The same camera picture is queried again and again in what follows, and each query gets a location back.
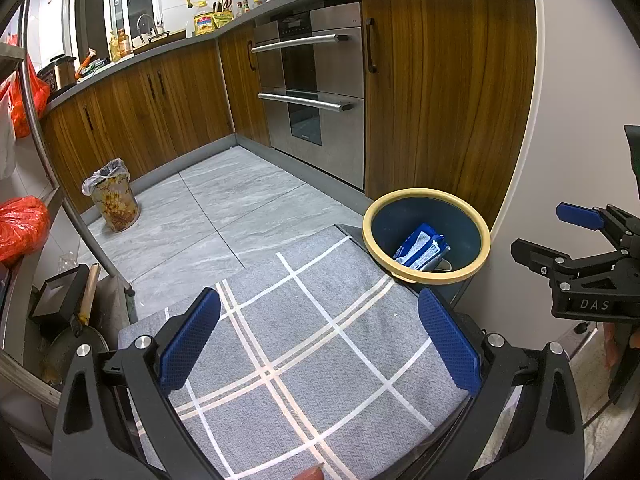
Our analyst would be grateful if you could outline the metal pan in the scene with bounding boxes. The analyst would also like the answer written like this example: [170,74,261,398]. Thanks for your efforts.
[47,317,118,387]

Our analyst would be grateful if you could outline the grey checked mat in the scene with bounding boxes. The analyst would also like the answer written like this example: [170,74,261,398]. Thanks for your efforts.
[117,225,473,480]

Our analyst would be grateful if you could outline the grey kitchen countertop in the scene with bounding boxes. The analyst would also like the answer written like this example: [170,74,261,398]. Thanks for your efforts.
[42,0,533,111]

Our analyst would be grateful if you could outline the rice cooker pot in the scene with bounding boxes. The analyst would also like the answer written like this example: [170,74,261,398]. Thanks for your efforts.
[37,54,76,91]

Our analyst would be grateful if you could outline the kitchen window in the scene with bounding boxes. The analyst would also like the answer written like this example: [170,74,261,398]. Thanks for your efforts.
[75,0,167,57]

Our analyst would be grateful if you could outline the tall wooden cabinet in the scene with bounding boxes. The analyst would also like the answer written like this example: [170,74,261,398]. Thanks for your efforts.
[361,0,537,226]

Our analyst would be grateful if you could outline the teal bin with yellow rim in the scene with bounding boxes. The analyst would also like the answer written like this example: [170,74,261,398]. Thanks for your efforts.
[362,188,492,311]

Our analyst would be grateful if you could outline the orange plastic bag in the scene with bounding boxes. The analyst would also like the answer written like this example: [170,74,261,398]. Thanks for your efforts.
[0,196,51,267]
[0,35,51,139]

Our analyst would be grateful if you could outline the yellow snack bags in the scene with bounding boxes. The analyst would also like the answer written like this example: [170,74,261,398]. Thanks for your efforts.
[194,10,236,37]

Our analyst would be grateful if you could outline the person's right hand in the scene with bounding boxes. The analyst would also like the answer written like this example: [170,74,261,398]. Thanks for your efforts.
[602,321,622,371]

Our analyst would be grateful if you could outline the stainless steel oven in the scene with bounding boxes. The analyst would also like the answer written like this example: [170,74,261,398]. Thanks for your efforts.
[251,2,366,191]

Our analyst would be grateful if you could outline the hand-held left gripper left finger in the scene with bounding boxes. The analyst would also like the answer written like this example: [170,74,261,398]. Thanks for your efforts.
[50,287,226,480]

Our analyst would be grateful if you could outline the cooking oil bottle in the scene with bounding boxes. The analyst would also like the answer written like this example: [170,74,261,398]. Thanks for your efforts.
[109,30,133,62]

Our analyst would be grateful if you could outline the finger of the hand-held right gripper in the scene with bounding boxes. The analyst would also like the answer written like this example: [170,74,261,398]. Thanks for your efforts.
[510,239,632,291]
[556,202,640,256]

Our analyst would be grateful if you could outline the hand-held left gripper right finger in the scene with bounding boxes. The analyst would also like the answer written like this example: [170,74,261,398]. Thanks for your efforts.
[415,287,586,480]

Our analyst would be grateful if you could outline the floral waste bin with liner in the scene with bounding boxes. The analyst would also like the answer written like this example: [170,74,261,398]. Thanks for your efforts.
[81,158,140,233]

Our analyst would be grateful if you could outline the orange handled utensil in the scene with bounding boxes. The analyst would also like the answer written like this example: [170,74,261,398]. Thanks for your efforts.
[75,49,109,79]

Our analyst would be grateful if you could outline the wooden handled tool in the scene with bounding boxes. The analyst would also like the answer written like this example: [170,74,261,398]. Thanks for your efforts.
[77,264,102,327]

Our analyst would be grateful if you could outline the kitchen faucet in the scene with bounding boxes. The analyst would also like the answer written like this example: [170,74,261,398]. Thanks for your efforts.
[136,14,157,44]

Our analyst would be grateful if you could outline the steel storage rack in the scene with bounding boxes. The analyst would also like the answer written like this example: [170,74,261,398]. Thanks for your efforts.
[0,0,137,411]

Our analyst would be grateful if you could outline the wooden base cabinets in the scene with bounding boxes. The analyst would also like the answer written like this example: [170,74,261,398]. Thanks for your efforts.
[40,22,273,181]

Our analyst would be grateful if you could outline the black box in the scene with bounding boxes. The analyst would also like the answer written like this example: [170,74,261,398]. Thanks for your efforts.
[29,262,91,327]

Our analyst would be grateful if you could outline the blue snack packet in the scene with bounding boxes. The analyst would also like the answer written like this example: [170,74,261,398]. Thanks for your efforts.
[392,223,451,272]

